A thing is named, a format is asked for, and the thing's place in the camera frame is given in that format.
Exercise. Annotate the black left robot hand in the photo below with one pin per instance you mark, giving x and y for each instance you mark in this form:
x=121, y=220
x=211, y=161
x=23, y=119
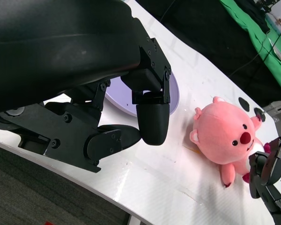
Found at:
x=49, y=47

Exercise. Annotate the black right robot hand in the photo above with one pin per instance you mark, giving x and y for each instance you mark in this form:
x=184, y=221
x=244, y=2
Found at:
x=274, y=168

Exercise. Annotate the pink plush beaver doll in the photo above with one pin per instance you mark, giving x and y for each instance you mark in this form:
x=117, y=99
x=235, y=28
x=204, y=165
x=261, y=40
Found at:
x=224, y=131

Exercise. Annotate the lavender round plate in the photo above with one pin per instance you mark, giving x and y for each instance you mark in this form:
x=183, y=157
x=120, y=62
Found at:
x=120, y=93

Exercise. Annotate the green cloth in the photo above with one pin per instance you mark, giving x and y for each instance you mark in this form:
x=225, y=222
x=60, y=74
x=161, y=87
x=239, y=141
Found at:
x=274, y=61

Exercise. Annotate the grey metal frame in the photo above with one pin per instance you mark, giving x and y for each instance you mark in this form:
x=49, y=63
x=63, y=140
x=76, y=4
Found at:
x=278, y=106

